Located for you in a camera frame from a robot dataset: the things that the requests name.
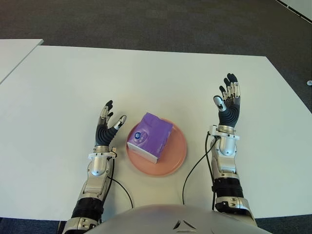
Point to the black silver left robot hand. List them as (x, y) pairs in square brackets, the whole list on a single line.
[(103, 135)]

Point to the white neighbouring table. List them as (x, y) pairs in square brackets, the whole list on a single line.
[(12, 57)]

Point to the purple white tissue pack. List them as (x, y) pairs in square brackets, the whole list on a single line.
[(150, 139)]

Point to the grey robot torso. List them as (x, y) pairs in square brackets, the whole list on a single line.
[(170, 219)]

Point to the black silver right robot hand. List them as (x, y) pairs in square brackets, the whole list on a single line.
[(229, 114)]

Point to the round pink plate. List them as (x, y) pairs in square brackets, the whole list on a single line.
[(175, 151)]

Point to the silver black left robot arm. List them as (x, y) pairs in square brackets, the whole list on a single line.
[(96, 175)]

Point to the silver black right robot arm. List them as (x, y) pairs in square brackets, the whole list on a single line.
[(226, 170)]

